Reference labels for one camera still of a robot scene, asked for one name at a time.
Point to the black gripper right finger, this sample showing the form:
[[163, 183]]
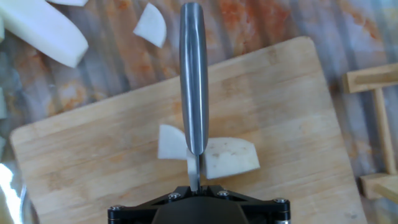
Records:
[[267, 214]]

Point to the bamboo cutting board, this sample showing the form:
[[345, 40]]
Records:
[[93, 161]]

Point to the wooden peg rack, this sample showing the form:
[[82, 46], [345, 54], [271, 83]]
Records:
[[354, 81]]

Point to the steel cleaver knife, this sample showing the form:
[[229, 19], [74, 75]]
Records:
[[192, 77]]

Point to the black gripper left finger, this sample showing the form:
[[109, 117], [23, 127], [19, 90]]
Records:
[[130, 214]]

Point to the long white radish wedge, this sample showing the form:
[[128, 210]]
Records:
[[40, 31]]

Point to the marble pattern plastic mat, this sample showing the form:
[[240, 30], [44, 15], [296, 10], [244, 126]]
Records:
[[311, 18]]

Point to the speckled white radish piece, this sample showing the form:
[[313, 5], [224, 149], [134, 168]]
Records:
[[230, 157]]

